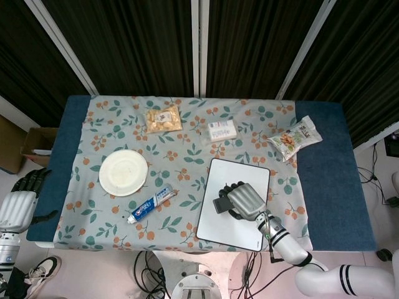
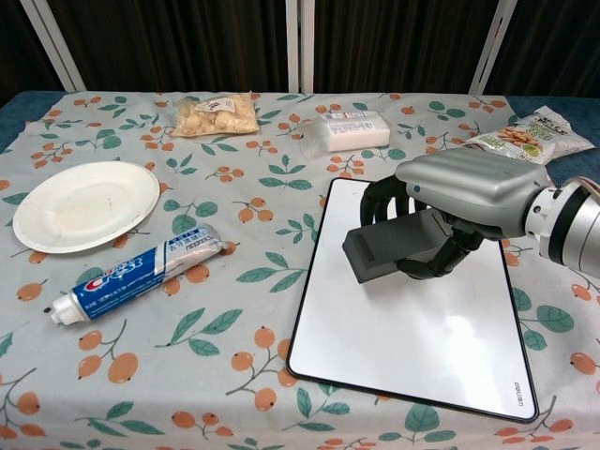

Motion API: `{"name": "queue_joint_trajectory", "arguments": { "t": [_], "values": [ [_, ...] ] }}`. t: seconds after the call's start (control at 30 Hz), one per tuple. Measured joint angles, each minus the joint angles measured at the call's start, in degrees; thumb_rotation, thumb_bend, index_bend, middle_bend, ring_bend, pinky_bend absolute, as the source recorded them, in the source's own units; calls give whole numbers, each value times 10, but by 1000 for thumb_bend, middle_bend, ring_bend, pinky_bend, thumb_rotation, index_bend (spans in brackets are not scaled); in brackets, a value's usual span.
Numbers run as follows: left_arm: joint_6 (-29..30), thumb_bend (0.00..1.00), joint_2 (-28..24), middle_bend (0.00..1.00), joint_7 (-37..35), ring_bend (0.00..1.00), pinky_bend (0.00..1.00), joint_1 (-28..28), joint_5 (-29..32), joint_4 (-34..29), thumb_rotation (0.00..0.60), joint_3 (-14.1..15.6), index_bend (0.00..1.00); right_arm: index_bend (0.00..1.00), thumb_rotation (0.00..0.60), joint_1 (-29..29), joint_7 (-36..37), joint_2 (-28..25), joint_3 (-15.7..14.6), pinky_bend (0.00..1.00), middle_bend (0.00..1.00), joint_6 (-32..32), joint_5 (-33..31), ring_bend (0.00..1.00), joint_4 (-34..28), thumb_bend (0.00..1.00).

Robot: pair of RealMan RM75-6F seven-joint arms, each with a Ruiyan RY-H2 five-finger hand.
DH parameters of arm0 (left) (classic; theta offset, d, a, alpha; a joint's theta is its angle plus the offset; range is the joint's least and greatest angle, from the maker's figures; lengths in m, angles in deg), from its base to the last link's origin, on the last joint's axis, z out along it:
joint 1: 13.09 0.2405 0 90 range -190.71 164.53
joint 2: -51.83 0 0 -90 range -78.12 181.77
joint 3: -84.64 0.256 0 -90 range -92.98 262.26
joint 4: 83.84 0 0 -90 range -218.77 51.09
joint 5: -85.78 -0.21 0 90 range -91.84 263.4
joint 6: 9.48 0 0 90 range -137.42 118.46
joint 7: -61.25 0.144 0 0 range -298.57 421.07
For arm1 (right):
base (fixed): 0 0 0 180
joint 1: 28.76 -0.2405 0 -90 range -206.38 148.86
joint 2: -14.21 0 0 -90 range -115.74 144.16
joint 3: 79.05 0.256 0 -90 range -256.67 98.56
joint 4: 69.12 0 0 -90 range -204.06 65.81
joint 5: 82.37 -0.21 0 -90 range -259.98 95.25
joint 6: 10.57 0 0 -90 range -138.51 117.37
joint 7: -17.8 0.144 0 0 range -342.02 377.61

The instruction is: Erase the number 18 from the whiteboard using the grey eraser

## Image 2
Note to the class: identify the white soap bar in wrapper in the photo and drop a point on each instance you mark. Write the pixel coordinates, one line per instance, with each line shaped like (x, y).
(356, 129)

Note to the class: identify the green white snack bag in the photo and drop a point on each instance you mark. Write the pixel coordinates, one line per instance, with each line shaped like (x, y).
(525, 136)

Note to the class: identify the dark grey eraser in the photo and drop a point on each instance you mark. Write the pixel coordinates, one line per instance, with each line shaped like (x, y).
(389, 246)

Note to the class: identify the black curtain panel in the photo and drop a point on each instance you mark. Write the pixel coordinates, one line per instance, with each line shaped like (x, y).
(548, 47)
(19, 47)
(178, 42)
(398, 42)

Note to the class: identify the white whiteboard black rim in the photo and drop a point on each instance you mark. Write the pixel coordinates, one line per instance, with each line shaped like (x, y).
(398, 337)

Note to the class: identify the clear bag of yellow snacks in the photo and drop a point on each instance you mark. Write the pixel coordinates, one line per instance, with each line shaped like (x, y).
(215, 117)

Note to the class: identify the white paper plate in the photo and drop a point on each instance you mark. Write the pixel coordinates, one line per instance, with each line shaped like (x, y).
(84, 206)

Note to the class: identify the white partition post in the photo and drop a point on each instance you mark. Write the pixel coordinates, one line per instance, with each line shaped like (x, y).
(54, 47)
(301, 47)
(490, 47)

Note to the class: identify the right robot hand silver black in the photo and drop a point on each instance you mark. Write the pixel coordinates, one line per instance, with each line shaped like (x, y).
(473, 187)

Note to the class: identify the blue white toothpaste tube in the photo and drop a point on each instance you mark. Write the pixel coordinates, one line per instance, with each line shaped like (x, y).
(126, 276)

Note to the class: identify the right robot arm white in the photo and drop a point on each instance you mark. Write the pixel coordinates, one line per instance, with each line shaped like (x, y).
(574, 225)

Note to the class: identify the floral patterned tablecloth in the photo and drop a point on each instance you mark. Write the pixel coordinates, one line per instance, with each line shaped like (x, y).
(211, 375)

